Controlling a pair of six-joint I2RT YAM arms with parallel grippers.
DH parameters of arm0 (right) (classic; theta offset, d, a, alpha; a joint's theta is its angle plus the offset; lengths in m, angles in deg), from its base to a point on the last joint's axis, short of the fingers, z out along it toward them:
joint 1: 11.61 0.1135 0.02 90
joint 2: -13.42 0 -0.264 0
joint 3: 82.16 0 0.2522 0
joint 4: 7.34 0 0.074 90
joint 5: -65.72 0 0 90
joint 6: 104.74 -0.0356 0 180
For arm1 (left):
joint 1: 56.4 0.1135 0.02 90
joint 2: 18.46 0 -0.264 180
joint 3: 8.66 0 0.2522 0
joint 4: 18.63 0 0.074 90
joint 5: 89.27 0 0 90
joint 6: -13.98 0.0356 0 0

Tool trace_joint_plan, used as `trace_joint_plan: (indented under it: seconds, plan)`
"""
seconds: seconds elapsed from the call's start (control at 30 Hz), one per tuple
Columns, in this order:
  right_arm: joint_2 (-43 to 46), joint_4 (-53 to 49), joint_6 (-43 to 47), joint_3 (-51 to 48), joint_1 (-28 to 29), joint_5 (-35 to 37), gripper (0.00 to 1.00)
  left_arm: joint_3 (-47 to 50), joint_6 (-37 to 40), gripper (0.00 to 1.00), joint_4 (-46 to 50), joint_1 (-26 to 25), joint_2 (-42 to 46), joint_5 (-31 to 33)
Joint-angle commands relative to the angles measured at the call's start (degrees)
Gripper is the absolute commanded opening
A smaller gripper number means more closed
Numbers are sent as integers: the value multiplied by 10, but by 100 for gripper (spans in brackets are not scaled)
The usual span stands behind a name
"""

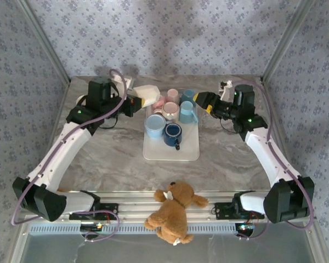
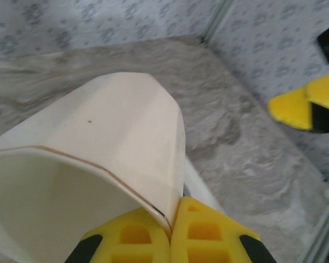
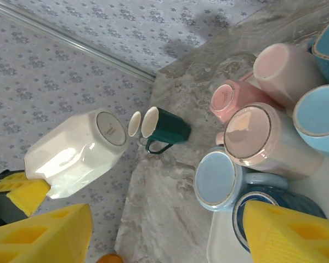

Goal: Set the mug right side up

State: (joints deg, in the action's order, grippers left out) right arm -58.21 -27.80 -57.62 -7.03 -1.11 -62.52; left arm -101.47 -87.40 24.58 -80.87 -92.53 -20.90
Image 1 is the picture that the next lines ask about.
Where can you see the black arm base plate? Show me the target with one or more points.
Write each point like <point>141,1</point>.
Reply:
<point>222,206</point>
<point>112,208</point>

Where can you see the aluminium front rail frame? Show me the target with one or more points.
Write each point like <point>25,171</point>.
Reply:
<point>137,205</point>

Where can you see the pink faceted mug gold rim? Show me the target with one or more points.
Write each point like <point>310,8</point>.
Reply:
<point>170,111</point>

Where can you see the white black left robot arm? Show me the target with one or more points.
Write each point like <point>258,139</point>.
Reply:
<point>57,153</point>

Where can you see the small circuit board with LEDs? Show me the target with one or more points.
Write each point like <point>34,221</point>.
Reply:
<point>91,227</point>
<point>244,227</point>

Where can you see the pale pink tall mug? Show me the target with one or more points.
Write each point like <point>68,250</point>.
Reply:
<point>172,96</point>

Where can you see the white faceted mug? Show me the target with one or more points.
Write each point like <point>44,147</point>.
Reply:
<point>149,94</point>

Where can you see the large light blue ribbed mug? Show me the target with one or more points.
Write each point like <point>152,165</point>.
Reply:
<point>155,127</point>

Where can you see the dark blue mug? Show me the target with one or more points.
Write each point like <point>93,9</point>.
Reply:
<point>172,134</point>

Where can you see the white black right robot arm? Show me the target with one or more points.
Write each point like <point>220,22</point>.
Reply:
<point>268,156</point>

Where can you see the aluminium frame post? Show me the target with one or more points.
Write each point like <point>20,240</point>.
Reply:
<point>290,34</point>
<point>39,34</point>

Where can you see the light blue mug cream inside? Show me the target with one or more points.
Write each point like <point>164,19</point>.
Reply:
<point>186,112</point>

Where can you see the white plastic tray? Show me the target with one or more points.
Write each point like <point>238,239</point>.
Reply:
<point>186,148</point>

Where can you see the small pink mug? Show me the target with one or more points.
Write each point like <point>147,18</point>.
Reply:
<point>158,103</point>

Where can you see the brown teddy bear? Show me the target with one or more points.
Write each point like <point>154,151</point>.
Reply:
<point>172,213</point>

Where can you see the teal square mug red flower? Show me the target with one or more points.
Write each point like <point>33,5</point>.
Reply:
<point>187,96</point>

